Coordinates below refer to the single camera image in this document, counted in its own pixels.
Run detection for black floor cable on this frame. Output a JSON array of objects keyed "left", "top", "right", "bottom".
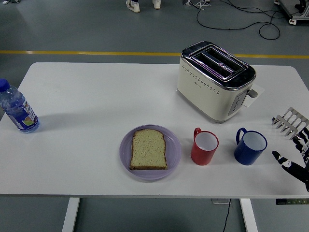
[{"left": 197, "top": 0, "right": 300, "bottom": 40}]

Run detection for black table control panel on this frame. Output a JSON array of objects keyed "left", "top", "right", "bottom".
[{"left": 276, "top": 198, "right": 309, "bottom": 205}]

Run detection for thin black hanging cable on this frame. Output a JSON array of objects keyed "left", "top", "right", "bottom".
[{"left": 222, "top": 198, "right": 232, "bottom": 232}]

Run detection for blue enamel mug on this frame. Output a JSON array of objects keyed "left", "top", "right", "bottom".
[{"left": 234, "top": 127, "right": 268, "bottom": 166}]

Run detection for clear water bottle blue cap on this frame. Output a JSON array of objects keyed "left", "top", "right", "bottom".
[{"left": 0, "top": 78, "right": 41, "bottom": 134}]

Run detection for purple round plate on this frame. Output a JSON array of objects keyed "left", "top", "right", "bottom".
[{"left": 119, "top": 124, "right": 182, "bottom": 181}]

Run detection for wheeled equipment frame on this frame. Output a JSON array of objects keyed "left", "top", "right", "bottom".
[{"left": 274, "top": 0, "right": 309, "bottom": 25}]

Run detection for red enamel mug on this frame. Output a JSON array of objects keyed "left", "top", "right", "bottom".
[{"left": 190, "top": 127, "right": 220, "bottom": 166}]

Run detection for white table leg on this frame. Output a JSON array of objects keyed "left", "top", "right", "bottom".
[
  {"left": 61, "top": 197, "right": 81, "bottom": 232},
  {"left": 239, "top": 198, "right": 258, "bottom": 232}
]

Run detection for cream and chrome toaster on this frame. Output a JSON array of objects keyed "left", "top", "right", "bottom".
[{"left": 176, "top": 41, "right": 258, "bottom": 124}]

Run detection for slice of toast bread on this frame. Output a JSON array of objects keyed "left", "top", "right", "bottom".
[{"left": 129, "top": 129, "right": 168, "bottom": 171}]

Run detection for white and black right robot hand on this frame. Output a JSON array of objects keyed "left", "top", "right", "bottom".
[{"left": 272, "top": 127, "right": 309, "bottom": 193}]

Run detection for white floor cable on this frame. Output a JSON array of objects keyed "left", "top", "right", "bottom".
[{"left": 194, "top": 0, "right": 211, "bottom": 10}]

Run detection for silver metal toast rack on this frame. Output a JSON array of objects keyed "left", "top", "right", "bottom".
[{"left": 271, "top": 107, "right": 309, "bottom": 141}]

